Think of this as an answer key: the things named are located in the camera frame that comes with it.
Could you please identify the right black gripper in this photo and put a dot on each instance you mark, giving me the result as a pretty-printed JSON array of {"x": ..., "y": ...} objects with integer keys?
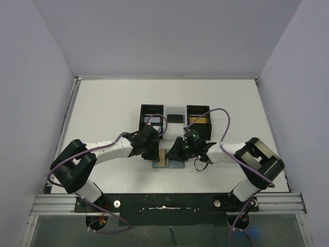
[{"x": 179, "y": 152}]

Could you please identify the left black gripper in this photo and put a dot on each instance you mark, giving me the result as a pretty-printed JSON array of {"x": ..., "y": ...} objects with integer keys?
[{"x": 150, "y": 152}]

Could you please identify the green card holder wallet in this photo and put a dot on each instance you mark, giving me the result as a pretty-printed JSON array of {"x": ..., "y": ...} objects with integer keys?
[{"x": 171, "y": 164}]

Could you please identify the gold credit card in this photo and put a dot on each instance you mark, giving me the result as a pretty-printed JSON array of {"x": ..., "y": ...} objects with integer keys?
[
  {"x": 199, "y": 120},
  {"x": 162, "y": 158}
]

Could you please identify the silver credit card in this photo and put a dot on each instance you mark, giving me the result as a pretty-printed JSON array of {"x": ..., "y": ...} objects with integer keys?
[{"x": 154, "y": 119}]

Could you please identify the black white sorting tray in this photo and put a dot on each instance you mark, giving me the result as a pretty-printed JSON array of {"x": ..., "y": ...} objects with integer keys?
[{"x": 174, "y": 130}]

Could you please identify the black credit card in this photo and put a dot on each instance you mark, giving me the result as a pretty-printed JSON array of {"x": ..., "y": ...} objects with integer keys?
[{"x": 175, "y": 118}]

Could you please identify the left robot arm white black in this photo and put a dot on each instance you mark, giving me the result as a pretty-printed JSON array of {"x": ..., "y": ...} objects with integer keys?
[{"x": 72, "y": 168}]

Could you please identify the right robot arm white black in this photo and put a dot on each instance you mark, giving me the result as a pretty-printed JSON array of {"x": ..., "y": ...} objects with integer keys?
[{"x": 260, "y": 164}]

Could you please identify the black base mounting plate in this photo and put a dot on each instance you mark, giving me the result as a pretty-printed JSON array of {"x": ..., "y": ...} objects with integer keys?
[{"x": 171, "y": 209}]

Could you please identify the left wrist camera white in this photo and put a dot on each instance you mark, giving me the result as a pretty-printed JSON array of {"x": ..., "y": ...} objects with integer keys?
[{"x": 157, "y": 128}]

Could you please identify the aluminium left rail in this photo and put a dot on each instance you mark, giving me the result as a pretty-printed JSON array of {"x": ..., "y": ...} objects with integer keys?
[{"x": 68, "y": 113}]

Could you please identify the aluminium rail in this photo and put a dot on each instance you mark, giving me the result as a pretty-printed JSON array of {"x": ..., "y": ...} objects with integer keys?
[
  {"x": 281, "y": 203},
  {"x": 68, "y": 113}
]

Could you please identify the aluminium front rail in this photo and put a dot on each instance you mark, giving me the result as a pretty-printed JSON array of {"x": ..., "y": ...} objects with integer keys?
[{"x": 281, "y": 203}]

